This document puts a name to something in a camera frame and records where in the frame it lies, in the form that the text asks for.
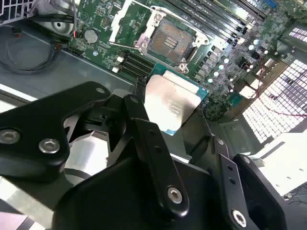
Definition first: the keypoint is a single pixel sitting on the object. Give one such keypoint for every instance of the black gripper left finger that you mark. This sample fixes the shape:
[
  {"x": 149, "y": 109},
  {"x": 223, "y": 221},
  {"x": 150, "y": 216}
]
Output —
[{"x": 48, "y": 119}]

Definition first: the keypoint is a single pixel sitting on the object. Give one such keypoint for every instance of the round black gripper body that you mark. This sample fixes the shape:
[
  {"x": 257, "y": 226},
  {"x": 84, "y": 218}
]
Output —
[{"x": 115, "y": 203}]

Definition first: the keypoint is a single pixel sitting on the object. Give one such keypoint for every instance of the CPU with silver top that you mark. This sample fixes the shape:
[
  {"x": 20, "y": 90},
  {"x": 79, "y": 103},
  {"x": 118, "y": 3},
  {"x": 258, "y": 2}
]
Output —
[{"x": 168, "y": 100}]

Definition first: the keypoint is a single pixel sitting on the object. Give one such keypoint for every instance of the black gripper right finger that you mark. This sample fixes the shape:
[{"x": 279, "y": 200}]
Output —
[{"x": 251, "y": 191}]

